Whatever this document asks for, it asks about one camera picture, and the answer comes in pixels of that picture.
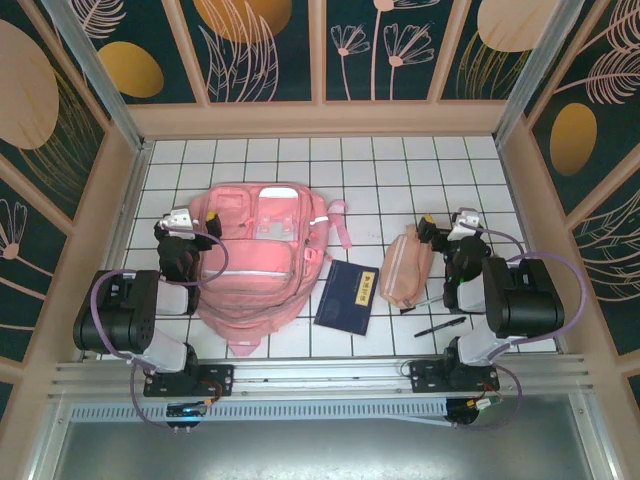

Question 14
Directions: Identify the dark blue notebook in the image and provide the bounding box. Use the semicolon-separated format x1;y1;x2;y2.
313;258;380;337

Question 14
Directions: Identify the pink backpack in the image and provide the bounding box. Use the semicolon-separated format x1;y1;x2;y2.
191;181;354;359

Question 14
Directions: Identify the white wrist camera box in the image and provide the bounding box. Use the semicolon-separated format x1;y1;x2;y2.
451;206;482;235
159;207;197;235

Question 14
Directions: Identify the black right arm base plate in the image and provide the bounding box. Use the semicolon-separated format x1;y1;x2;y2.
408;357;501;396

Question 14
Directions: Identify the small controller circuit board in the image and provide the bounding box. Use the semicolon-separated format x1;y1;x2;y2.
447;395;504;426
164;401;209;419

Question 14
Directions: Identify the grey metal panel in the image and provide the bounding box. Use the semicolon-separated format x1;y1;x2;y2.
29;419;616;480

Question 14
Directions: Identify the silver pen with black cap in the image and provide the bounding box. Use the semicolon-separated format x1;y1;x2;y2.
399;294;444;315

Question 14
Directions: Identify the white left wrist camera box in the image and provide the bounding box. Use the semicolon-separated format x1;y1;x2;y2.
159;207;197;235

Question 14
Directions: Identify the aluminium corner post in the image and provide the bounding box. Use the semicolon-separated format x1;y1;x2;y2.
492;0;600;146
42;0;152;151

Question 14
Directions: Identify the aluminium mounting rail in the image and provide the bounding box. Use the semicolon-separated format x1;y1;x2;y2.
48;353;599;401

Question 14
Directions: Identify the aluminium side rail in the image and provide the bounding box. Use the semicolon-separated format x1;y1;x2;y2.
79;142;154;361
497;142;574;354

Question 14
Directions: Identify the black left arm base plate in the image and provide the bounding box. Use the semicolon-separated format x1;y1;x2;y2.
143;363;235;399

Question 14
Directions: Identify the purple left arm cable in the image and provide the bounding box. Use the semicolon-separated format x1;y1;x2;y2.
91;227;231;432

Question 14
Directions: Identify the slotted white cable tray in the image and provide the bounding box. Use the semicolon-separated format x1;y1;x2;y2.
69;397;454;430

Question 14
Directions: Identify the pink pencil case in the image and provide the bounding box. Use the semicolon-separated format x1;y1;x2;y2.
378;223;436;309

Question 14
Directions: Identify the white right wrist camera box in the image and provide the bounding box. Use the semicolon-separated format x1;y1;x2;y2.
451;206;482;235

